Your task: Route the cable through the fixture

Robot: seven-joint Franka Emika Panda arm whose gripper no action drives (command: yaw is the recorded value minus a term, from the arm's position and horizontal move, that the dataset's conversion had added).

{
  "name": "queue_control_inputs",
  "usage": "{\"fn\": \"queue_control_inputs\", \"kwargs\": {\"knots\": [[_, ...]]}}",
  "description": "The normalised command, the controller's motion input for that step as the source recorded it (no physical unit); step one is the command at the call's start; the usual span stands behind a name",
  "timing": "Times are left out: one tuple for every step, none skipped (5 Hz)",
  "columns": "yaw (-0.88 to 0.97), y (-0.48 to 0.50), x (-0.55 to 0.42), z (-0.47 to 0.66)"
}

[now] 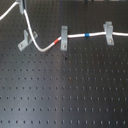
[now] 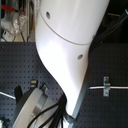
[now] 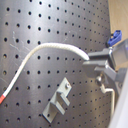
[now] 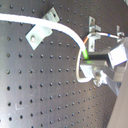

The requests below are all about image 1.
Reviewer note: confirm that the grey cable clip right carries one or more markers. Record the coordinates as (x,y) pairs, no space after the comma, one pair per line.
(108,28)

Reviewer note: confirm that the grey cable clip top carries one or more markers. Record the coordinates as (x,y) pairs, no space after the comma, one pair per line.
(22,6)

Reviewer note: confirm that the grey cable clip left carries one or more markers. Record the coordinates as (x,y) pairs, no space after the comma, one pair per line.
(26,42)

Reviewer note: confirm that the grey cable clip middle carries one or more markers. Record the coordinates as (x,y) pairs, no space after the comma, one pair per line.
(64,34)

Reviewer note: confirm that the grey cable clip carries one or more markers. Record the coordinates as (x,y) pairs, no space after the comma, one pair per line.
(108,28)
(22,6)
(26,42)
(64,34)

